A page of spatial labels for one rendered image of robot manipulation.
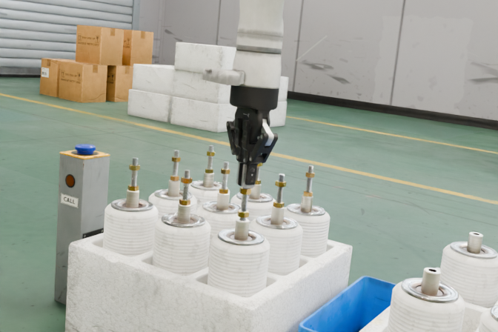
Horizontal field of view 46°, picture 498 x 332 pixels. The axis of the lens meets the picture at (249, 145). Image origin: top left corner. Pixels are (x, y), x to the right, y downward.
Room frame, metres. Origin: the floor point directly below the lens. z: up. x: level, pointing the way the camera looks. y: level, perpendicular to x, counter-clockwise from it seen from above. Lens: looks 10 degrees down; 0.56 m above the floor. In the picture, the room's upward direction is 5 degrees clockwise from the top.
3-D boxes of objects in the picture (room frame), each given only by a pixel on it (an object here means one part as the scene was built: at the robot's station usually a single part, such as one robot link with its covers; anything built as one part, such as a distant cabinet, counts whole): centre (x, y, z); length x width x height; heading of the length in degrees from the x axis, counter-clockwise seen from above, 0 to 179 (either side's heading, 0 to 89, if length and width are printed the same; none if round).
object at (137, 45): (5.17, 1.11, 0.45); 0.30 x 0.24 x 0.30; 52
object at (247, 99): (0.91, 0.00, 0.46); 0.08 x 0.08 x 0.09
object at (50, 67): (4.97, 1.62, 0.15); 0.30 x 0.24 x 0.30; 143
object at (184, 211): (0.97, 0.10, 0.26); 0.02 x 0.02 x 0.03
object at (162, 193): (1.13, 0.14, 0.25); 0.08 x 0.08 x 0.01
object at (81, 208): (1.15, 0.33, 0.16); 0.07 x 0.07 x 0.31; 59
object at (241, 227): (0.91, 0.00, 0.26); 0.02 x 0.02 x 0.03
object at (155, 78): (4.19, 0.59, 0.27); 0.39 x 0.39 x 0.18; 57
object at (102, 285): (1.07, 0.04, 0.09); 0.39 x 0.39 x 0.18; 59
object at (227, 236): (0.91, 0.00, 0.25); 0.08 x 0.08 x 0.01
